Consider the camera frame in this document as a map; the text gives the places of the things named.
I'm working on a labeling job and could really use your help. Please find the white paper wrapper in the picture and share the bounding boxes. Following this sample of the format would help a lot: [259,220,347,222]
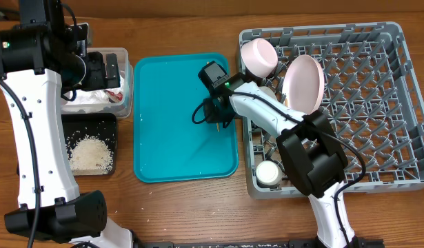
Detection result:
[61,76,125,105]

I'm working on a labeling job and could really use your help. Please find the grey shallow bowl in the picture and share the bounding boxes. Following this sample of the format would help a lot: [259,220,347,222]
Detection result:
[259,86,277,101]

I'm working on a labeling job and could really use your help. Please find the pink bowl with rice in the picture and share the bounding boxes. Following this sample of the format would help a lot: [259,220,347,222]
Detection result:
[241,38,279,78]

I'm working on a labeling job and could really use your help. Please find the pile of white rice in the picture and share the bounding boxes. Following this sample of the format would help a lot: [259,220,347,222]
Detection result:
[65,127,117,176]

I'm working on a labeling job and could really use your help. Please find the white cup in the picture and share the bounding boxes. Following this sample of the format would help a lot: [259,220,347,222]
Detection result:
[255,161,283,188]

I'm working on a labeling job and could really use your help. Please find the large white plate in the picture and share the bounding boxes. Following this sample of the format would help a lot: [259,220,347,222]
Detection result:
[282,54,325,114]

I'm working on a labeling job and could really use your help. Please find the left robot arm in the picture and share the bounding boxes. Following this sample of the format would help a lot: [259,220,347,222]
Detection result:
[0,1,141,247]

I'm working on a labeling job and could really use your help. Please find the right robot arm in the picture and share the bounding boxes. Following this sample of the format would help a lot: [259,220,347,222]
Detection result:
[198,61,359,247]

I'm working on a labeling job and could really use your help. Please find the clear plastic bin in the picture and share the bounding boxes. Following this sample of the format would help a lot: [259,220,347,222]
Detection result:
[61,48,134,118]

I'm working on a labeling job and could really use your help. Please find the black rectangular tray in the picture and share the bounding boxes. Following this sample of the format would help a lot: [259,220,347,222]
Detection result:
[61,113,118,175]

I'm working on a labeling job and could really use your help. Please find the teal serving tray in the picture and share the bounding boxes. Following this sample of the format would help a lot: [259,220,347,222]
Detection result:
[133,53,239,183]

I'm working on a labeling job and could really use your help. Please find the grey plastic dish rack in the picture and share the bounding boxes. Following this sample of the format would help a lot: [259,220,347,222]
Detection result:
[239,22,424,193]

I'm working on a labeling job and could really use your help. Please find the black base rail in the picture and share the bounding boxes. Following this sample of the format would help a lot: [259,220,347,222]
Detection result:
[133,238,385,248]

